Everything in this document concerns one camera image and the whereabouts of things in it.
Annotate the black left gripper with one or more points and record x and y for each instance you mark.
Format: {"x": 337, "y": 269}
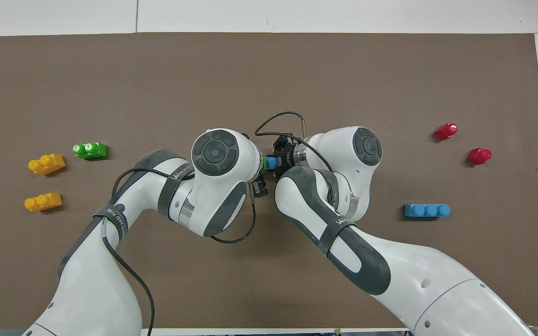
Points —
{"x": 262, "y": 189}

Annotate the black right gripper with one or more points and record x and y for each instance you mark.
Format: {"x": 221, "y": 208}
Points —
{"x": 288, "y": 156}

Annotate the blue three-stud block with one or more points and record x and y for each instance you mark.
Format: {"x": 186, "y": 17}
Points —
{"x": 428, "y": 211}
{"x": 272, "y": 163}

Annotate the green two-stud block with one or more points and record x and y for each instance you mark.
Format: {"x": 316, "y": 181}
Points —
{"x": 265, "y": 163}
{"x": 90, "y": 150}

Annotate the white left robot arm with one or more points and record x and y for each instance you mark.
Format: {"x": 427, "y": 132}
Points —
{"x": 213, "y": 186}

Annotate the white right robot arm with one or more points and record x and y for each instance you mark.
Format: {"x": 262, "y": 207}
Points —
{"x": 390, "y": 261}

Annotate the red one-stud block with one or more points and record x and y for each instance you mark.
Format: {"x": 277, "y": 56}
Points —
{"x": 445, "y": 132}
{"x": 478, "y": 156}

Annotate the yellow two-stud block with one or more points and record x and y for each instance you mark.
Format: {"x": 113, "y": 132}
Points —
{"x": 44, "y": 202}
{"x": 47, "y": 164}

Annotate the brown table mat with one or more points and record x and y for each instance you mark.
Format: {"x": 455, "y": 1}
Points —
{"x": 269, "y": 79}

